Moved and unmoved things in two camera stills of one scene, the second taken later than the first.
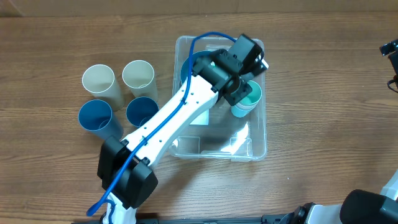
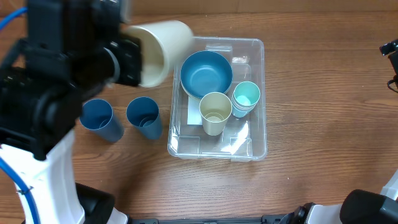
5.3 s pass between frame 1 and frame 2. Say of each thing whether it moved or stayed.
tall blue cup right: stayed
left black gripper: moved
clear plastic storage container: stayed
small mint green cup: stayed
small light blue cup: stayed
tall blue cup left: stayed
